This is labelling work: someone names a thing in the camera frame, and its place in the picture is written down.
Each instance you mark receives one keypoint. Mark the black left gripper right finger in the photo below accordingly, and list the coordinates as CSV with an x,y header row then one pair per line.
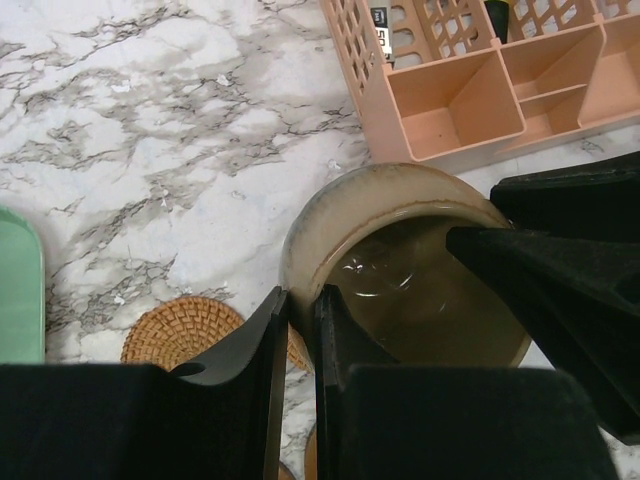
x,y
380,419

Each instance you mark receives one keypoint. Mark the brown ringed wooden coaster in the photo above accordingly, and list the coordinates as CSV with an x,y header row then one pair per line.
x,y
303,463

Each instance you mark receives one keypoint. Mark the woven rattan coaster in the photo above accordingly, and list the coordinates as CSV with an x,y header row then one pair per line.
x,y
179,330

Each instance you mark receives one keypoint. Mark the green serving tray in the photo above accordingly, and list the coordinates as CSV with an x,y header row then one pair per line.
x,y
22,291

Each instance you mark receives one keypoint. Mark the tan mug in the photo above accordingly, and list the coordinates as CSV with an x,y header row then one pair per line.
x,y
378,233

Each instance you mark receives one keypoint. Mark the peach plastic file organizer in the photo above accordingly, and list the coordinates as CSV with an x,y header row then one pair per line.
x,y
463,94

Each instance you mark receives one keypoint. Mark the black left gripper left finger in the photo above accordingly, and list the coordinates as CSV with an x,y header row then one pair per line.
x,y
216,416

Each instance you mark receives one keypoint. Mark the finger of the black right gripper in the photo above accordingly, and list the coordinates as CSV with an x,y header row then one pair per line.
x,y
579,302
599,198

